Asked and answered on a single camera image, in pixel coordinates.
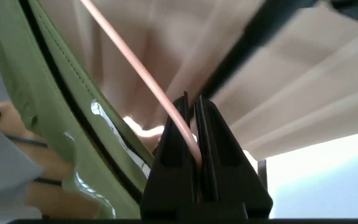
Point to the pale grey shorts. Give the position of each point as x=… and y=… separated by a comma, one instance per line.
x=2, y=161

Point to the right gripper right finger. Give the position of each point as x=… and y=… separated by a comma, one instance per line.
x=232, y=177

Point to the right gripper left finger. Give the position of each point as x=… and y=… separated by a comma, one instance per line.
x=166, y=180

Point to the black clothes rack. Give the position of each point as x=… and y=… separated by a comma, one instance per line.
x=259, y=28

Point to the green garment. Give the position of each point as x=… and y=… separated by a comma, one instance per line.
x=17, y=62

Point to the beige curtain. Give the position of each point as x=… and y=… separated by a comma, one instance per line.
x=291, y=77

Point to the pink clothes hanger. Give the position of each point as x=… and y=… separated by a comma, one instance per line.
x=141, y=73

